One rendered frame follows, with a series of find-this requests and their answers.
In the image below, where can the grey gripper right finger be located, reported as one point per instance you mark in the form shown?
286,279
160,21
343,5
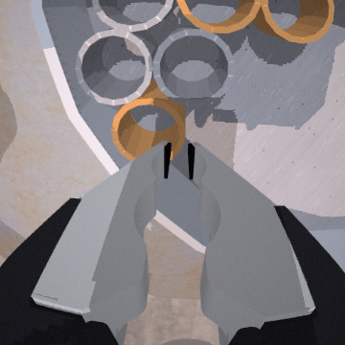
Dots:
262,268

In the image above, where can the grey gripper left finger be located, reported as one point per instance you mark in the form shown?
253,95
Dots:
86,262

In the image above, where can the grey metal bushing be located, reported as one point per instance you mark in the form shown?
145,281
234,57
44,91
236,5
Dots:
109,12
194,93
98,83

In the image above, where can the bronze bushing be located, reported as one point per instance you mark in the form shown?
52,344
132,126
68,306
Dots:
245,13
132,140
314,20

